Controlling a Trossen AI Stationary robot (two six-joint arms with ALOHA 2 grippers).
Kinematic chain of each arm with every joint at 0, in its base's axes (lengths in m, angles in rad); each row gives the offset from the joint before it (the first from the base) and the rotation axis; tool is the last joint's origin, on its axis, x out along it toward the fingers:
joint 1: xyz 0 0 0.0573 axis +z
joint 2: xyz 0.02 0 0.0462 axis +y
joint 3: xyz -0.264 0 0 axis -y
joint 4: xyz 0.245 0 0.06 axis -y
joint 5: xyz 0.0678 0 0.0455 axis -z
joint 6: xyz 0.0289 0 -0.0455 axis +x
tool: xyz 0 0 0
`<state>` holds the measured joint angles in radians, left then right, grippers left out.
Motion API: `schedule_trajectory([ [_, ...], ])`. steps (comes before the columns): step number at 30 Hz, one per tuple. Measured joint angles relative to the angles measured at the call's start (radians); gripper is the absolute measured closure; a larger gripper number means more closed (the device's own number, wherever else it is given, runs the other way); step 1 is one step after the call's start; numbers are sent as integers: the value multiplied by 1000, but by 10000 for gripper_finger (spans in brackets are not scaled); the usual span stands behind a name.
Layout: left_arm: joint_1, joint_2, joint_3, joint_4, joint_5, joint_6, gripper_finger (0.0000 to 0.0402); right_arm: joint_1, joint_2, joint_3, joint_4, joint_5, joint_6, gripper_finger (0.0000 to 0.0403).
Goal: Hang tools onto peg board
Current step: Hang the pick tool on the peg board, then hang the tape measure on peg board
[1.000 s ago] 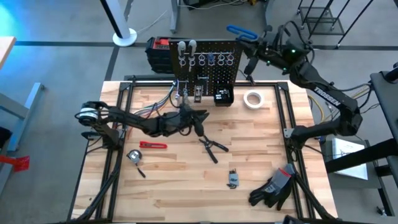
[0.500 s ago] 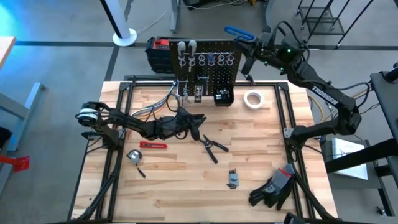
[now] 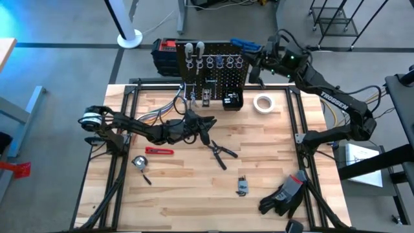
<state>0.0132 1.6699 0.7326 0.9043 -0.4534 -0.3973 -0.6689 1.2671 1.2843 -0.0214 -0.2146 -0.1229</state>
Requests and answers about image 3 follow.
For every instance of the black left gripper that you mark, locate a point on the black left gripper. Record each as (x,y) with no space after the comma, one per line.
(184,129)

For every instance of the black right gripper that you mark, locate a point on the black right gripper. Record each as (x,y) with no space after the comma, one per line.
(271,59)

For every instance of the chrome combination wrench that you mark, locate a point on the chrome combination wrench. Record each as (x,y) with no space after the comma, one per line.
(193,98)

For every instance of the grey hex key set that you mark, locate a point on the grey hex key set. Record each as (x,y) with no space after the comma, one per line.
(242,186)

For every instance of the grey tape measure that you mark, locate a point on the grey tape measure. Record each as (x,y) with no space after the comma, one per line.
(140,162)

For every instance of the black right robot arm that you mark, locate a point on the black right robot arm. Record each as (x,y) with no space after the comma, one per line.
(336,100)

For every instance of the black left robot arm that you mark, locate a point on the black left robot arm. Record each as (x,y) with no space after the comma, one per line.
(129,124)

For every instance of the chrome double peg hook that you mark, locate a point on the chrome double peg hook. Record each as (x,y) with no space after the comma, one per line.
(210,81)
(191,84)

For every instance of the black pegboard bin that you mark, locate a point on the black pegboard bin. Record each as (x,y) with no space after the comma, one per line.
(233,106)

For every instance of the black metal pegboard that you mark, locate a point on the black metal pegboard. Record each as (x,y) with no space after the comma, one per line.
(226,77)

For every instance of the grey desk leg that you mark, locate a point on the grey desk leg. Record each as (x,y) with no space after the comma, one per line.
(280,16)
(182,16)

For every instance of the white masking tape roll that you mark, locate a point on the white masking tape roll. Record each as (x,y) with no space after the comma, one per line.
(264,111)

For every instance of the red utility knife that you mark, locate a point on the red utility knife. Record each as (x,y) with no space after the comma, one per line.
(158,150)

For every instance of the red black toolbox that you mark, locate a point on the red black toolbox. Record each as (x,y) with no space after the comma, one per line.
(163,55)

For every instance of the black metal rack cart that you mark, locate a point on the black metal rack cart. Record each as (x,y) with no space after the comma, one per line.
(334,22)

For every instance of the black grey work glove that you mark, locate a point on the black grey work glove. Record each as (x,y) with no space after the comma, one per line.
(266,204)
(294,186)

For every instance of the white tower fan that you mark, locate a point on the white tower fan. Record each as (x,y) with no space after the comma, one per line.
(129,39)

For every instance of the dark grey rounded object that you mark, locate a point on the dark grey rounded object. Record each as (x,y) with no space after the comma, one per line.
(294,227)

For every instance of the white paper booklet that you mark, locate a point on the white paper booklet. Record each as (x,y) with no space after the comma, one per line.
(359,155)

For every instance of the black equipment stand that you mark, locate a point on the black equipment stand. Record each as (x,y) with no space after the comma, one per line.
(401,106)

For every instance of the grey side table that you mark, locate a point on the grey side table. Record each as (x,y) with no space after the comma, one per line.
(365,191)

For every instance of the red plastic object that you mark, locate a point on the red plastic object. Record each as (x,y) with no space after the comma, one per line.
(19,170)

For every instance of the grey metal bench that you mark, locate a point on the grey metal bench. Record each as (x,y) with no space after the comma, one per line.
(13,111)

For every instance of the wooden table top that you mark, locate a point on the wooden table top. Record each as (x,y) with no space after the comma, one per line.
(4,51)

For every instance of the black aluminium table frame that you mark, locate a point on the black aluminium table frame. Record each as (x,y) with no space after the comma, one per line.
(275,87)

